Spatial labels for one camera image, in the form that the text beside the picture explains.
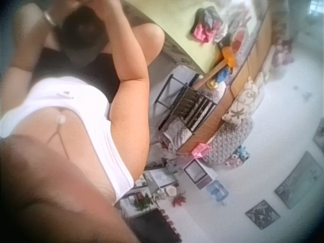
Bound person's left hand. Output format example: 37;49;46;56
49;0;76;23

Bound person's right hand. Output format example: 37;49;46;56
74;0;122;16

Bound bed with green sheet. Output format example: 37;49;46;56
118;0;269;75

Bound pink and grey clothes pile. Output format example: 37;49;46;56
191;7;223;44

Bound black metal rack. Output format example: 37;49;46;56
154;74;219;135

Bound orange toy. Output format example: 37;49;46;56
221;42;238;67

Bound white and pink clothes pile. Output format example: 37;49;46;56
217;4;254;53

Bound blue toy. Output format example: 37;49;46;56
217;68;231;82

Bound patterned blanket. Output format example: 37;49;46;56
163;123;193;153

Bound wooden headboard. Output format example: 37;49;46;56
177;7;276;154

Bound cream floral pillow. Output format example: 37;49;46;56
222;72;265;125

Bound pink box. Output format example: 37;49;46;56
191;142;210;159

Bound cluttered table with papers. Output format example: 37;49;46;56
133;169;178;194

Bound grey patterned cushion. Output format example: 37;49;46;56
201;117;254;166

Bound black framed picture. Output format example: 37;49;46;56
183;158;218;191

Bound green plant with red flower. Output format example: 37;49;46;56
132;192;155;211

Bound blue plush toys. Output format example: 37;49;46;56
224;146;251;167

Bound red flower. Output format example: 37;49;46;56
172;191;187;208

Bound blue water jug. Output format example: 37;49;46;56
206;179;230;204

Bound black keyboard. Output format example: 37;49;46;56
128;208;176;243

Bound silver bracelet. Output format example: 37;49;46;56
43;10;58;27

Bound small dark wall picture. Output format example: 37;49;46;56
245;199;281;230

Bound large grey wall picture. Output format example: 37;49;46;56
274;151;324;210

